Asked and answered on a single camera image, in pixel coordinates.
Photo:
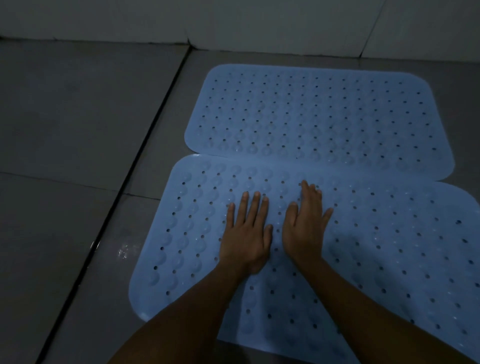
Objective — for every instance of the person's left hand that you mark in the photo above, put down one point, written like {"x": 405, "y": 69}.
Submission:
{"x": 245, "y": 243}

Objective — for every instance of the person's right hand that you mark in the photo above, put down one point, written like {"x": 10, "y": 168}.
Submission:
{"x": 305, "y": 232}

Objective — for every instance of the blue bath mat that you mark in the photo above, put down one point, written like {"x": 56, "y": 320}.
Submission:
{"x": 375, "y": 243}
{"x": 318, "y": 112}

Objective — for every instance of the person's left forearm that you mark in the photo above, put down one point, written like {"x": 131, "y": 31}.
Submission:
{"x": 180, "y": 322}

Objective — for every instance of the person's right forearm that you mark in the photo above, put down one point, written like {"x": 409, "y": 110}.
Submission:
{"x": 375, "y": 318}

